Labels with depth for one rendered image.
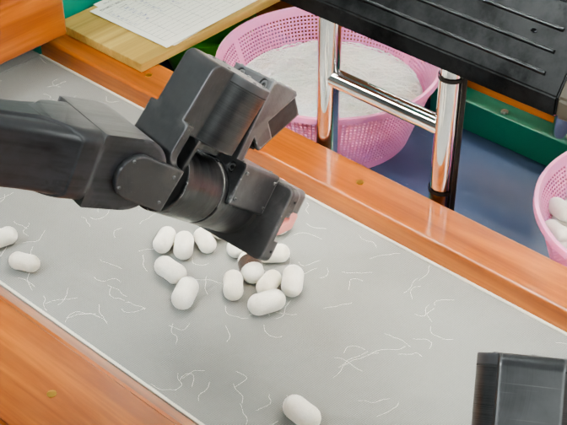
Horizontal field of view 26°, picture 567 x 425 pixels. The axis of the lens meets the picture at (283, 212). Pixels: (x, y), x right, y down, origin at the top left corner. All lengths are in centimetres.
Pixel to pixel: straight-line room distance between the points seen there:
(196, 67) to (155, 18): 60
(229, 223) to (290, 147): 31
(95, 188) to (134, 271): 32
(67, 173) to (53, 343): 26
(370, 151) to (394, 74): 14
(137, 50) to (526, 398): 88
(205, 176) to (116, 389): 20
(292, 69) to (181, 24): 14
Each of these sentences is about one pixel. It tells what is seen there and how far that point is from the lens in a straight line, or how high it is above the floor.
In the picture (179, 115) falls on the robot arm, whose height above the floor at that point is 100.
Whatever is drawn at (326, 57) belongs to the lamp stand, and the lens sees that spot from 125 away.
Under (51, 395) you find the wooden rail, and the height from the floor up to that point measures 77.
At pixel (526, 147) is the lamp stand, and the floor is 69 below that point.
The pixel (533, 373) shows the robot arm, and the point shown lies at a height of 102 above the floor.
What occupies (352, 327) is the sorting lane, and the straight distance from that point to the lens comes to 112.
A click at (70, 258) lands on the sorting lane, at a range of 121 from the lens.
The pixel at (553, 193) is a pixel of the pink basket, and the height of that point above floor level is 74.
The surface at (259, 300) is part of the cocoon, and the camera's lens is 111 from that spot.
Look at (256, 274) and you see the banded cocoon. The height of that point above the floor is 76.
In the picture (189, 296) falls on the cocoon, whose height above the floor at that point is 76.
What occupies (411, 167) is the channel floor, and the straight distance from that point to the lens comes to 143.
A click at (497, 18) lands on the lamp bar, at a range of 87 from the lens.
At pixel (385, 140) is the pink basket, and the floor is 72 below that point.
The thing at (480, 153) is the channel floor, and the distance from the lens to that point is 146.
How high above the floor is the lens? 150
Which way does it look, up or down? 37 degrees down
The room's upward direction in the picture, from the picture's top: straight up
